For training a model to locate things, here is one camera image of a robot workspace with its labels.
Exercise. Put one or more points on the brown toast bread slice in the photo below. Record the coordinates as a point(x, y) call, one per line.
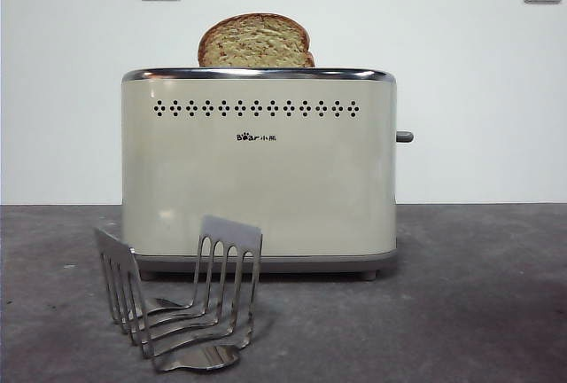
point(254, 44)

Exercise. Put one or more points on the cream two-slot toaster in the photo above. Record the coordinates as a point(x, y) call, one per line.
point(266, 188)

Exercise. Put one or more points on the stainless steel bread rack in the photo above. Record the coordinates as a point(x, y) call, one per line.
point(230, 233)

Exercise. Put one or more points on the grey toaster lever knob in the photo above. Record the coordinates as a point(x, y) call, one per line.
point(406, 137)

